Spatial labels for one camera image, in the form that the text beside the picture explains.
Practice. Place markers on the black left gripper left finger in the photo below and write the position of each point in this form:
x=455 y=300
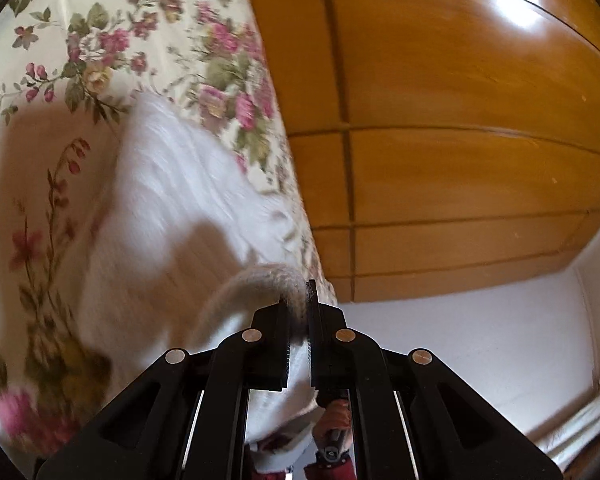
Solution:
x=185 y=416

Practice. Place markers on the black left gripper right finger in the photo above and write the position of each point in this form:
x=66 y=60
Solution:
x=412 y=416

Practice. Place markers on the white knitted sweater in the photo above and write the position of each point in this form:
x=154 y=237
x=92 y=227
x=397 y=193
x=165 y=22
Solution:
x=186 y=250

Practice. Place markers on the person's hand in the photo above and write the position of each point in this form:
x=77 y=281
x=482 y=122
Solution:
x=337 y=416

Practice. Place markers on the white radiator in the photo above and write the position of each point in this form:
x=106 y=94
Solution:
x=564 y=443

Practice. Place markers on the floral quilted bedspread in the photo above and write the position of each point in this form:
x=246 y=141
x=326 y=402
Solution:
x=69 y=73

